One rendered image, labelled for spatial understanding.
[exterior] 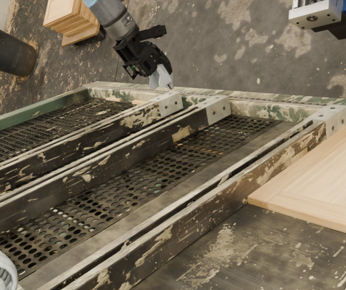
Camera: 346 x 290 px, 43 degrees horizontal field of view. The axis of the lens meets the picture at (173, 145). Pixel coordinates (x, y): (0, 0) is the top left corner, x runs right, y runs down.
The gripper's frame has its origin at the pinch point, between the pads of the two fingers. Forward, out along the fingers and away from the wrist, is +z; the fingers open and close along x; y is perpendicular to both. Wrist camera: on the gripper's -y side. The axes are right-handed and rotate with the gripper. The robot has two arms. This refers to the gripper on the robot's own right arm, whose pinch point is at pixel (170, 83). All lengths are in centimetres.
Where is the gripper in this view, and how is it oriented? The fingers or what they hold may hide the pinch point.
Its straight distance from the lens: 124.1
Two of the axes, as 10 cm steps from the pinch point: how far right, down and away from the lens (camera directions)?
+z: 5.4, 6.6, 5.2
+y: -4.2, 7.5, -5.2
